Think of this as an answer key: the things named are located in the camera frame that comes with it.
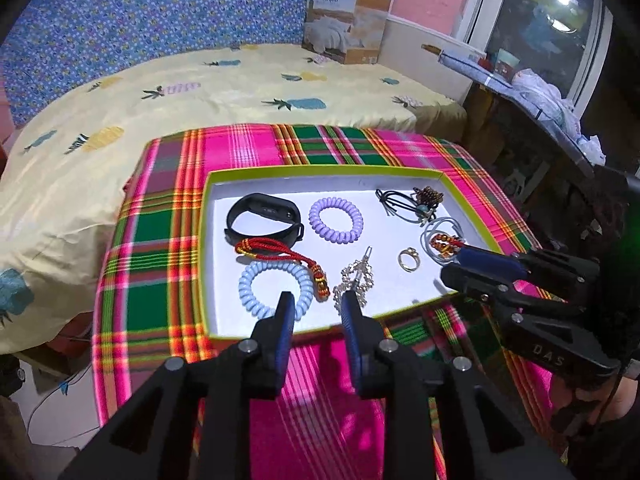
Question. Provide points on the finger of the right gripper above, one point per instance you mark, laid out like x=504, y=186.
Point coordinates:
x=492, y=285
x=490, y=261

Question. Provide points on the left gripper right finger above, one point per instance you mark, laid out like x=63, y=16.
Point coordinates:
x=362, y=336

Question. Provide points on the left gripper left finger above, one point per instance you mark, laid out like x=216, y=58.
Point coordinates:
x=274, y=338

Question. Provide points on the green white jewelry tray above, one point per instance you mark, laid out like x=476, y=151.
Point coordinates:
x=404, y=275

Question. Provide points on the pink green plaid cloth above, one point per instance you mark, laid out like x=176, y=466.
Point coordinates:
x=147, y=306

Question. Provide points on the black fitness band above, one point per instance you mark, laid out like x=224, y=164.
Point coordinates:
x=261, y=215

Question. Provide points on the white plastic bag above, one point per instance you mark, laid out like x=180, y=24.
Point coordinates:
x=549, y=100

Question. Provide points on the grey covered side table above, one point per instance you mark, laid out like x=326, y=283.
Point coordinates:
x=500, y=87

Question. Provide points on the teal cup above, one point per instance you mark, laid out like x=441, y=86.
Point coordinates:
x=506, y=64

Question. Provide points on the yellow pineapple bed sheet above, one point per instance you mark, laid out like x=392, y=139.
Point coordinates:
x=65, y=177

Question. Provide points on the cardboard bedding set box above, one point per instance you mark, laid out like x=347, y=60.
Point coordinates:
x=346, y=31

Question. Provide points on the blue floral headboard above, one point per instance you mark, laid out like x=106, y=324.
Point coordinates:
x=56, y=46

